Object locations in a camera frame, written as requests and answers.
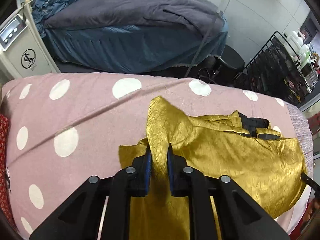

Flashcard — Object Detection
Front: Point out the gold satin padded jacket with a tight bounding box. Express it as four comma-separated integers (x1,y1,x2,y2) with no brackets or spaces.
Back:
119,96,306,239

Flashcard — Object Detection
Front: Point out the red floral folded cloth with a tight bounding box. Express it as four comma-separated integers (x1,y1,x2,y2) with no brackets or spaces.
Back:
0,114,16,229

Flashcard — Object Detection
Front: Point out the pink polka dot bedsheet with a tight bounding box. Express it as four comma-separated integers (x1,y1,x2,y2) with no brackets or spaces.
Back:
1,73,311,239

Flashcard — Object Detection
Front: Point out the black round stool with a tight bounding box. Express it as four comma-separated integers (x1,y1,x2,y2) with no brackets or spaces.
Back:
198,45,245,86

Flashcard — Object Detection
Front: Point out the white machine with display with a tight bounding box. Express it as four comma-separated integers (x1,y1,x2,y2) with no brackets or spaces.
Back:
1,0,60,80

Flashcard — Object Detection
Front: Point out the blue skirted massage bed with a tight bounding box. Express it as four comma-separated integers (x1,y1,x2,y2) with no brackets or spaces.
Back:
43,21,228,74

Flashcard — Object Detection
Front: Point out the grey quilt on bed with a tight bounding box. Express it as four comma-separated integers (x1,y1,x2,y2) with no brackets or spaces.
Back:
44,0,226,37

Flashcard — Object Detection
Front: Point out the blue crumpled cloth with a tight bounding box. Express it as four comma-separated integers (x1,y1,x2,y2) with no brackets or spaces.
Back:
31,0,78,38

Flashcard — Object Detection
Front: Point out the black wire shelf rack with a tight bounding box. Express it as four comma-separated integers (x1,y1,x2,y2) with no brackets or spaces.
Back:
232,31,311,106

